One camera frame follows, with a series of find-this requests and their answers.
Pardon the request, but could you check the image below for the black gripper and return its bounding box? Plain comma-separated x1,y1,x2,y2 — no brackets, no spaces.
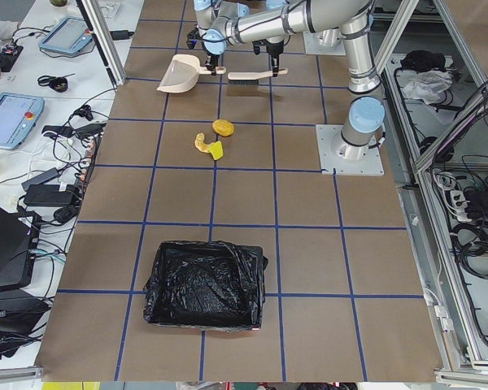
203,41,220,65
265,40,284,65

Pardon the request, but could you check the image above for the beige brush with black bristles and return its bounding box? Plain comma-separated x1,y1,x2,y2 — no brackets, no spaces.
228,68,289,85

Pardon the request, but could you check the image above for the beige plastic dustpan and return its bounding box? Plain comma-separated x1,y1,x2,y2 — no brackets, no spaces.
157,54,212,93

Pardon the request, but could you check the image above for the yellow bread roll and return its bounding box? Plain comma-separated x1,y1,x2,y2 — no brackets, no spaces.
211,119,235,137

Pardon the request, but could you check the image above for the toy croissant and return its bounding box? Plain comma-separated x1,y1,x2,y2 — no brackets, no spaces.
194,132,212,154

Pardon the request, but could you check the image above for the yellow cheese wedge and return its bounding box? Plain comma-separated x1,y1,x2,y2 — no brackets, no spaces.
208,141,224,161

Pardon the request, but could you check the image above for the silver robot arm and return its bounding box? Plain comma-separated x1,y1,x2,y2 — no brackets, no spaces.
194,1,385,161
187,0,250,74

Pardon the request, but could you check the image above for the black lined trash bin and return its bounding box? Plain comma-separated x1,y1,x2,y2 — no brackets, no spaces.
143,240,268,332

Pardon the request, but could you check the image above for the blue teach pendant far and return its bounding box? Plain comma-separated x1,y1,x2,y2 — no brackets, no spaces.
38,16,93,58

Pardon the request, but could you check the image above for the blue teach pendant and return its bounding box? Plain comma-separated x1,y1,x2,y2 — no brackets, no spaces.
0,93,45,150
38,16,93,58

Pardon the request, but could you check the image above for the white crumpled cloth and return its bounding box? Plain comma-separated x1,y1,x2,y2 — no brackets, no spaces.
402,70,453,105

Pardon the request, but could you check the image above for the blue teach pendant near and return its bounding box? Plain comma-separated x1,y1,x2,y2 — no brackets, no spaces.
0,93,45,150

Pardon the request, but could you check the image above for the black power adapter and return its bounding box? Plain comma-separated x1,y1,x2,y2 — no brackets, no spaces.
24,184,79,207

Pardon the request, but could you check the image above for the black laptop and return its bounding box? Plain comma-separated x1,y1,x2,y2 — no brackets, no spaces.
0,207,37,291

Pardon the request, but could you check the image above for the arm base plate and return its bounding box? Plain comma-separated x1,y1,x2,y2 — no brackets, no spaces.
316,124,385,176
303,28,346,56

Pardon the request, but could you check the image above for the aluminium frame post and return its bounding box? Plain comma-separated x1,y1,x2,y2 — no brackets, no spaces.
76,0,126,88

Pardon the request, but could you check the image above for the power strip with cables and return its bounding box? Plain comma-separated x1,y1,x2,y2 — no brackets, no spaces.
75,133,102,193

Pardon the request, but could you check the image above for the black coiled cable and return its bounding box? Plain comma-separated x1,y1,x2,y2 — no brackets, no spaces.
451,227,488,281

